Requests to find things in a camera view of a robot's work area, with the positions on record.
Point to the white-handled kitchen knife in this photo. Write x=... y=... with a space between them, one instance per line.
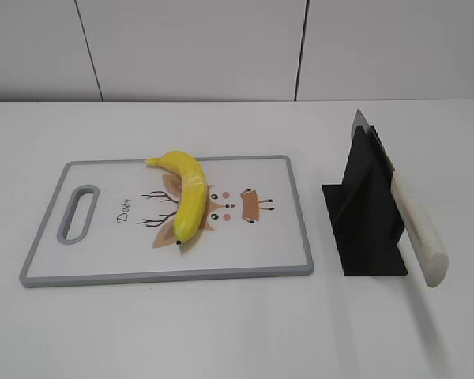
x=429 y=250

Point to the yellow plastic banana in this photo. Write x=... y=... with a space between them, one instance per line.
x=194 y=193

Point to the white grey-rimmed cutting board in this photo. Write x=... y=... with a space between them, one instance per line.
x=111 y=222

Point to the black knife stand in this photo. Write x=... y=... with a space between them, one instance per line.
x=364 y=216

